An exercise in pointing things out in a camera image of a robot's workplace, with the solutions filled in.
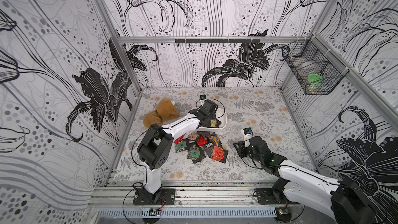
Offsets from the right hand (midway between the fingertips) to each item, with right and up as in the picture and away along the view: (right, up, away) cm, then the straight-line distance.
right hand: (237, 142), depth 85 cm
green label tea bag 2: (-32, -3, +4) cm, 33 cm away
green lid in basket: (+37, +35, -7) cm, 52 cm away
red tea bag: (-20, 0, +3) cm, 20 cm away
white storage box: (-7, +13, +14) cm, 20 cm away
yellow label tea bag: (-13, +9, +13) cm, 20 cm away
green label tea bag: (-23, -7, +1) cm, 24 cm away
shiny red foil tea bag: (-35, -1, +5) cm, 35 cm away
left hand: (-15, +15, +8) cm, 23 cm away
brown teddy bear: (-42, +18, +8) cm, 46 cm away
